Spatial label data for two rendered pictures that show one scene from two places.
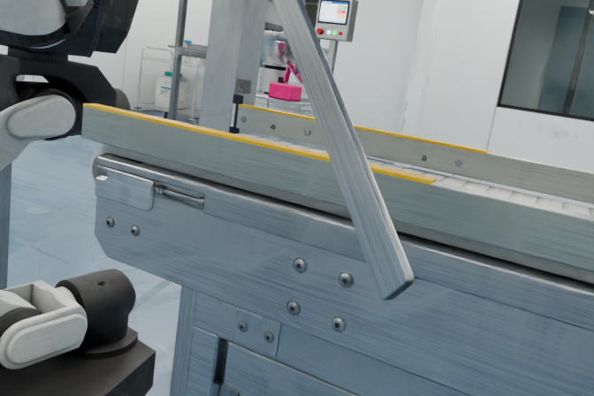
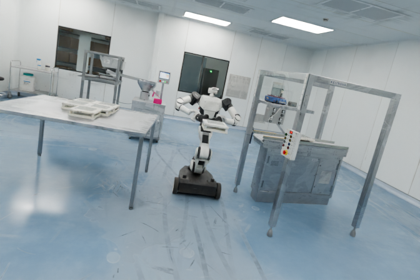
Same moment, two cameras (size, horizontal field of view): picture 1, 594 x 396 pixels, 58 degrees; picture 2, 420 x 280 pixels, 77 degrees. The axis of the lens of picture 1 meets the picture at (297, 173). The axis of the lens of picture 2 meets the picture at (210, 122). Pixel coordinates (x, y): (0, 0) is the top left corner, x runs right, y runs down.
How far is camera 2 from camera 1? 321 cm
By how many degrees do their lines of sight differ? 43
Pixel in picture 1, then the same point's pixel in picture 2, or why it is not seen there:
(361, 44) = (127, 66)
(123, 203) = (266, 143)
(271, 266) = (277, 145)
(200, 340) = (267, 152)
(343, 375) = (278, 152)
